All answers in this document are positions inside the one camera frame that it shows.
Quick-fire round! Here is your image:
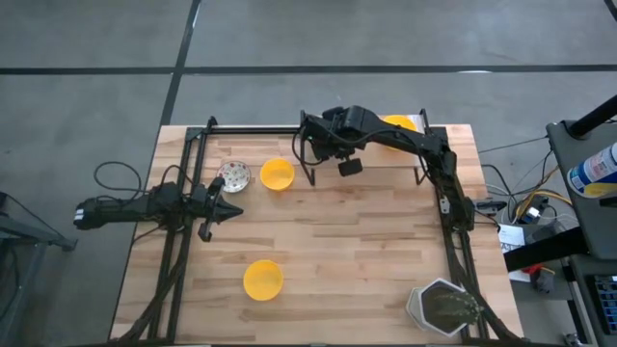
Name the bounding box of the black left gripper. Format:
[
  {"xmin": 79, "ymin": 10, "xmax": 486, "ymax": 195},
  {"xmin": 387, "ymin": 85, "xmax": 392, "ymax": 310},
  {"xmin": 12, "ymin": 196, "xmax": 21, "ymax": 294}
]
[{"xmin": 190, "ymin": 175, "xmax": 244, "ymax": 243}]

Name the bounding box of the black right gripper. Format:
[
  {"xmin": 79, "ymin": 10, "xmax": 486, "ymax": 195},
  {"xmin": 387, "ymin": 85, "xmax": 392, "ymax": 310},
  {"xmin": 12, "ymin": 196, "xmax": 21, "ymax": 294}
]
[{"xmin": 303, "ymin": 105, "xmax": 375, "ymax": 177}]

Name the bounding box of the white dotted mini bowl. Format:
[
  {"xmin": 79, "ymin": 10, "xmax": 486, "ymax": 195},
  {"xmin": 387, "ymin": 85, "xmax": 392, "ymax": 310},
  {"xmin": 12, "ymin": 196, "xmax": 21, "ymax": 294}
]
[{"xmin": 215, "ymin": 160, "xmax": 253, "ymax": 195}]

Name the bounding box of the yellow mini bowl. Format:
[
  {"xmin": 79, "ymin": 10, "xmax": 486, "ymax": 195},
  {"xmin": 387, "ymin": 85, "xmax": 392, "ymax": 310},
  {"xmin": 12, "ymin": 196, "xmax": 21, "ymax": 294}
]
[
  {"xmin": 382, "ymin": 114, "xmax": 418, "ymax": 135},
  {"xmin": 242, "ymin": 258, "xmax": 284, "ymax": 303},
  {"xmin": 258, "ymin": 157, "xmax": 296, "ymax": 192}
]

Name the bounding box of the wooden shelf with black legs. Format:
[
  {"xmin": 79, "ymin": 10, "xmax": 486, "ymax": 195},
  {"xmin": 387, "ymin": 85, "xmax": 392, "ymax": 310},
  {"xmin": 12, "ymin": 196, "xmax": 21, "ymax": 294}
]
[{"xmin": 299, "ymin": 108, "xmax": 438, "ymax": 187}]

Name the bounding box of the grey metal stand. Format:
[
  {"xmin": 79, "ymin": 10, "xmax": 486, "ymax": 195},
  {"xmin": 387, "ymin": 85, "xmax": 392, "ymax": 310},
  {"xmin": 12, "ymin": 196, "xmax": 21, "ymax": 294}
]
[{"xmin": 0, "ymin": 191, "xmax": 78, "ymax": 347}]

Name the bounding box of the white hexagonal plant pot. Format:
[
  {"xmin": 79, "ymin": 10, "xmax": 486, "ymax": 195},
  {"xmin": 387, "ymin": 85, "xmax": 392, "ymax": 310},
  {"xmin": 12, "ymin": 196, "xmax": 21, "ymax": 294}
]
[{"xmin": 405, "ymin": 277, "xmax": 483, "ymax": 337}]

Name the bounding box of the white paper sheet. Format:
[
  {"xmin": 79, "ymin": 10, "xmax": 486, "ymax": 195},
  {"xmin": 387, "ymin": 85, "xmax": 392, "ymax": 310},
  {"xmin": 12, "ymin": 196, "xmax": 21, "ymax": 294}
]
[{"xmin": 495, "ymin": 222, "xmax": 531, "ymax": 283}]

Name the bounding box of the green cactus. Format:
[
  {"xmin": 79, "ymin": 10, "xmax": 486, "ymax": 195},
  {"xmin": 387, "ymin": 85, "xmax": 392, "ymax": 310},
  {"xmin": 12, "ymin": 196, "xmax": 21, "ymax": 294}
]
[{"xmin": 433, "ymin": 288, "xmax": 485, "ymax": 329}]

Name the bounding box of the black cart beam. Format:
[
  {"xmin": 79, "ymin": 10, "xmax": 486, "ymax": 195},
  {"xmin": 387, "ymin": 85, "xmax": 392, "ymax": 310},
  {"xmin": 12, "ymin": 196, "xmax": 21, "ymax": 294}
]
[{"xmin": 503, "ymin": 226, "xmax": 592, "ymax": 274}]

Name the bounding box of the small grey item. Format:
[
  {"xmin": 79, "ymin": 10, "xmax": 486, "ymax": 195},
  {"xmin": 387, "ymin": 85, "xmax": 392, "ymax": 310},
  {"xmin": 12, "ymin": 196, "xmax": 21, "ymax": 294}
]
[{"xmin": 532, "ymin": 267, "xmax": 555, "ymax": 294}]

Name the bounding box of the black pole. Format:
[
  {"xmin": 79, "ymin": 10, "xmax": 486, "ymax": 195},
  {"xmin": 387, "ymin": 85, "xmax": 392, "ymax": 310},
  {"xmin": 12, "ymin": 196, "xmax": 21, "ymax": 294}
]
[{"xmin": 564, "ymin": 93, "xmax": 617, "ymax": 140}]

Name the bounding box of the white blue yellow canister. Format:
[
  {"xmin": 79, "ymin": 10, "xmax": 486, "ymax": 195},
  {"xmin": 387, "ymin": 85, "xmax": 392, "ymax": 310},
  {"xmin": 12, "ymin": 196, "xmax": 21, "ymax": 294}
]
[{"xmin": 566, "ymin": 142, "xmax": 617, "ymax": 200}]

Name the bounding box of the grey cart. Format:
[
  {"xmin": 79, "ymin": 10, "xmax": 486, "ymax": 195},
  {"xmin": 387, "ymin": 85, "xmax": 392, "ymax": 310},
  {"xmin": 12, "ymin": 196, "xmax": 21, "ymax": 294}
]
[{"xmin": 545, "ymin": 119, "xmax": 617, "ymax": 261}]

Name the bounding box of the grey box with teal keys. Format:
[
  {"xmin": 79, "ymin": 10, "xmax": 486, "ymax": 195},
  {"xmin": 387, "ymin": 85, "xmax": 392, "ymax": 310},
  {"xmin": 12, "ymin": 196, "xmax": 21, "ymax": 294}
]
[{"xmin": 568, "ymin": 254, "xmax": 617, "ymax": 347}]

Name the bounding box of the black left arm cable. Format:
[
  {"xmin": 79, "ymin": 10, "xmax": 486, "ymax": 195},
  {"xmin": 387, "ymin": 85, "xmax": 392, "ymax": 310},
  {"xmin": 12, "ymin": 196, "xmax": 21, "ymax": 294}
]
[{"xmin": 159, "ymin": 163, "xmax": 194, "ymax": 187}]

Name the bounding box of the black metal table frame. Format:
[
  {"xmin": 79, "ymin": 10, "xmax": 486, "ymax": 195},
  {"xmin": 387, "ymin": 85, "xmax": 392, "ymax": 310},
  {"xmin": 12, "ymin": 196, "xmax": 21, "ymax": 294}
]
[{"xmin": 113, "ymin": 115, "xmax": 524, "ymax": 346}]

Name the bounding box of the black floor cable loop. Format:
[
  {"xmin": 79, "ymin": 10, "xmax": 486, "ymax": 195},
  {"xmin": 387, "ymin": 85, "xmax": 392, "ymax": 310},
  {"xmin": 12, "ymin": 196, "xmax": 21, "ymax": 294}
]
[{"xmin": 92, "ymin": 160, "xmax": 146, "ymax": 195}]

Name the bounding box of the thin black cable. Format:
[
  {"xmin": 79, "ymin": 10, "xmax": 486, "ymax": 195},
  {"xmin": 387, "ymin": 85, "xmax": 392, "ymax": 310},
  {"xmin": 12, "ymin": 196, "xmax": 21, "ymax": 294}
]
[{"xmin": 476, "ymin": 134, "xmax": 550, "ymax": 155}]

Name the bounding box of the yellow cable bundle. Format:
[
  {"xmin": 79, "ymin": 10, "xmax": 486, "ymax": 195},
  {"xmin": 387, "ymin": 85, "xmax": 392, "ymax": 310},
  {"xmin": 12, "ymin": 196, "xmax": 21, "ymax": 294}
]
[{"xmin": 513, "ymin": 189, "xmax": 563, "ymax": 221}]

